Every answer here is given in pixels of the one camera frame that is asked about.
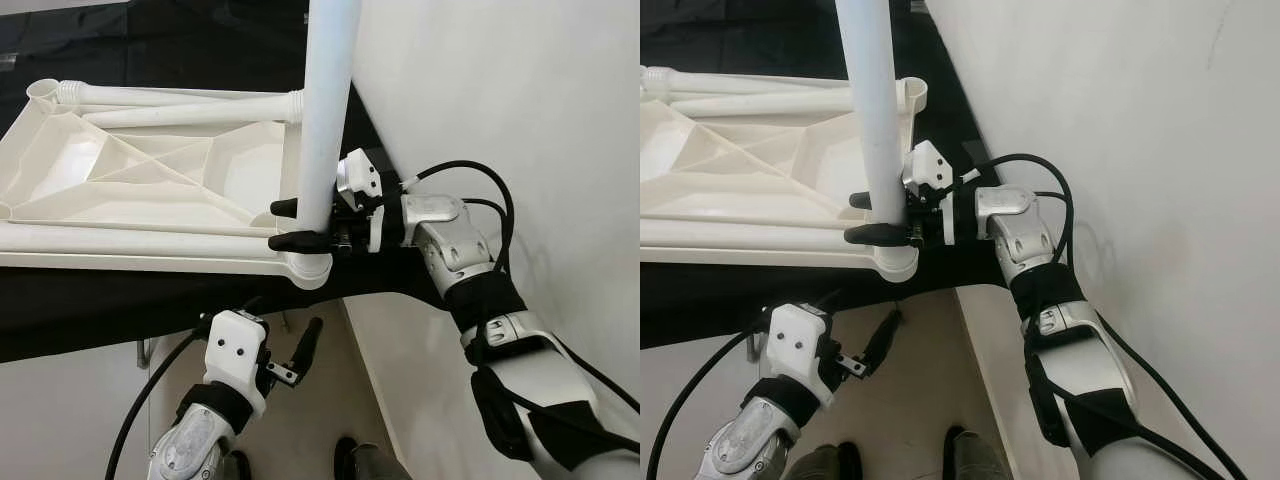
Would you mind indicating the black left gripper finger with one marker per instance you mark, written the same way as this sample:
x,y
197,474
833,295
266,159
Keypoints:
x,y
308,345
882,338

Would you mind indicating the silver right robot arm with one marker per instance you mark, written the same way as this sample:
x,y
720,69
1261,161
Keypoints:
x,y
1020,230
450,235

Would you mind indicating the white plastic table top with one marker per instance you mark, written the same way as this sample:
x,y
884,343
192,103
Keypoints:
x,y
150,180
760,190

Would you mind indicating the black tablecloth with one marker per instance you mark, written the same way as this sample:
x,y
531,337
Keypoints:
x,y
700,300
100,300

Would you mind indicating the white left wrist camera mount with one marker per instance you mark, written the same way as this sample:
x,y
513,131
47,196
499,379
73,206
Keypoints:
x,y
235,345
800,335

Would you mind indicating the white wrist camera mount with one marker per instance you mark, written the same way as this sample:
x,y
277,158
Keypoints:
x,y
360,175
800,335
235,345
925,165

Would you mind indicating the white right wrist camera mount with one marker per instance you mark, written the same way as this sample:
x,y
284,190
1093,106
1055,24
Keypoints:
x,y
925,165
360,175

